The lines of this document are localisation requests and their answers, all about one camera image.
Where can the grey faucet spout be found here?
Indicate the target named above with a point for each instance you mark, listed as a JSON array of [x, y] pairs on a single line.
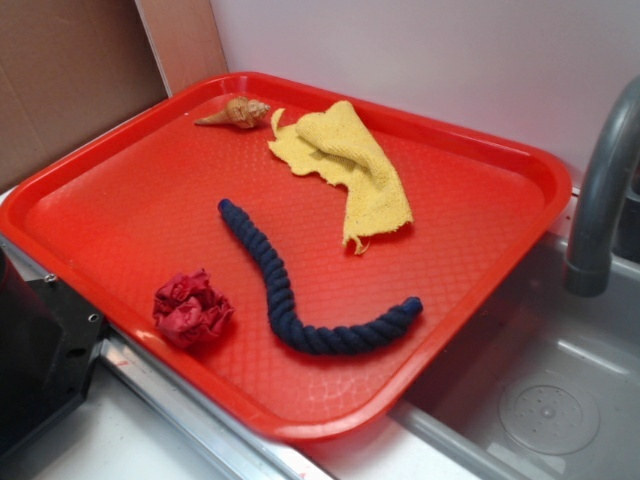
[[606, 219]]

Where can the tan spiral seashell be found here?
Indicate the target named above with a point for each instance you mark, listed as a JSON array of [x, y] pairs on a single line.
[[240, 112]]

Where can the brown cardboard panel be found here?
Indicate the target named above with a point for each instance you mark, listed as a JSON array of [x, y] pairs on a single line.
[[72, 70]]

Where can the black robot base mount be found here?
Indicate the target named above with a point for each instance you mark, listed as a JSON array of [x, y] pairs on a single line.
[[50, 339]]

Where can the yellow terry cloth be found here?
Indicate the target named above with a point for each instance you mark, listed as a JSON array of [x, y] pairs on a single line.
[[337, 146]]

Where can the grey plastic sink basin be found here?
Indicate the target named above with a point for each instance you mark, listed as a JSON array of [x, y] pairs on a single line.
[[539, 383]]

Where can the red fabric scrunchie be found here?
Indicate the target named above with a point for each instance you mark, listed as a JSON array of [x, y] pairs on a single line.
[[187, 309]]

